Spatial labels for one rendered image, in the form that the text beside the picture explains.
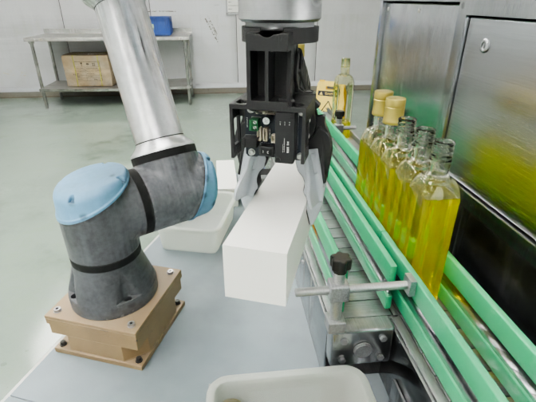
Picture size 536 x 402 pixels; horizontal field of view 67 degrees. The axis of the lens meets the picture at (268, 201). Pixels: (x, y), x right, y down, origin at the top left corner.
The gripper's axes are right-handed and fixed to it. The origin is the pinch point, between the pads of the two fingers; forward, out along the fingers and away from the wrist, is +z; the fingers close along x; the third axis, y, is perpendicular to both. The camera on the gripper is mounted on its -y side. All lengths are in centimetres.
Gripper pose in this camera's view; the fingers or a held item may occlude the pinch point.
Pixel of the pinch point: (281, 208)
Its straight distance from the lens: 47.9
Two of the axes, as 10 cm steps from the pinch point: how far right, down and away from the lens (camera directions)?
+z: 0.0, 8.9, 4.5
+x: 9.7, 1.1, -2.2
